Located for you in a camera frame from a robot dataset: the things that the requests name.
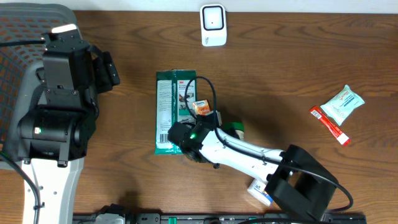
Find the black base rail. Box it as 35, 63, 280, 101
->
72, 203, 368, 224

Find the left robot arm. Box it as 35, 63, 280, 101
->
16, 29, 120, 223

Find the red coffee stick sachet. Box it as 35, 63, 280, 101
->
309, 106, 351, 146

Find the grey plastic mesh basket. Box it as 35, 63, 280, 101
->
1, 2, 77, 164

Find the white barcode scanner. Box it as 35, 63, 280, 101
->
200, 4, 228, 47

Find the white blue labelled jar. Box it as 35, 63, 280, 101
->
247, 179, 273, 207

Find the green lid white jar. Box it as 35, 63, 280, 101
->
223, 122, 244, 141

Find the teal white snack packet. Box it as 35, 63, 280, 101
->
320, 85, 365, 126

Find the white red package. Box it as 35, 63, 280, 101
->
155, 70, 197, 155

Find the small orange carton box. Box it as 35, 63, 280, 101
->
192, 100, 211, 116

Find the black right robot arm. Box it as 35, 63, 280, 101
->
168, 118, 338, 221

